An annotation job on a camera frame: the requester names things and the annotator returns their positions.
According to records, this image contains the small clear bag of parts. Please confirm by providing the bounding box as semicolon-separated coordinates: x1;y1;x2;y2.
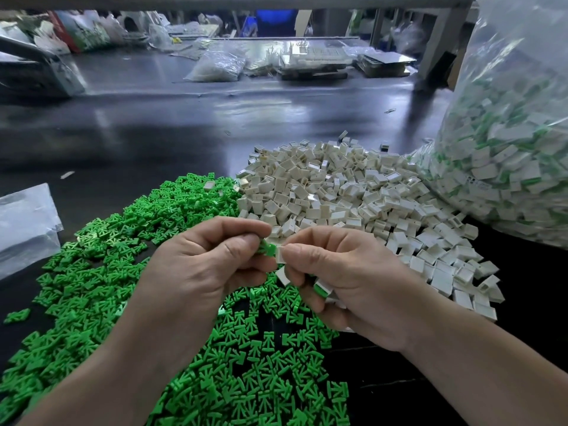
185;50;248;83

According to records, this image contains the person's right hand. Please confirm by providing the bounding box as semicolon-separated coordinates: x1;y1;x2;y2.
277;226;440;353

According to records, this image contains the clear plastic bag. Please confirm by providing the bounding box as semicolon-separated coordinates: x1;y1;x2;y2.
412;0;568;249

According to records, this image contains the stack of clear flat bags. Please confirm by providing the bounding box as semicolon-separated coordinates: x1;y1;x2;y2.
0;182;64;280

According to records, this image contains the person's right forearm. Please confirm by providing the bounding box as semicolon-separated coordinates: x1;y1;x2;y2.
399;308;568;426

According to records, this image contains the pile of white plastic caps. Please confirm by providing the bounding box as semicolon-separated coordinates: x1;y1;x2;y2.
236;137;505;334

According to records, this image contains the person's left hand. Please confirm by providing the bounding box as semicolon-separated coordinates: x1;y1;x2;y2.
120;216;278;378

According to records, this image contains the pile of green plastic clips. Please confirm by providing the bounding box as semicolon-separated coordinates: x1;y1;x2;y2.
0;173;351;426

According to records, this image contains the dark flat tray stack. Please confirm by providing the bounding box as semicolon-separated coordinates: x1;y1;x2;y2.
357;51;417;79

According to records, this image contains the grey heat sealer machine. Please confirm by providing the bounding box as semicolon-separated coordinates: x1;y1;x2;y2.
0;35;88;98

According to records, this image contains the grey metal slanted post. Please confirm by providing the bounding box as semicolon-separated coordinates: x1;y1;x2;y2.
417;0;476;85

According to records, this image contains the grey metal horizontal bar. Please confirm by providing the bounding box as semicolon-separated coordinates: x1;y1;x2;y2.
0;0;473;11

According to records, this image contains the blue crate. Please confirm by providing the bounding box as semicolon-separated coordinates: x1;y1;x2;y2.
247;9;299;38

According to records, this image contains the person's left forearm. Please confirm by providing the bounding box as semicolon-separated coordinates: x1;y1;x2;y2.
18;337;174;426

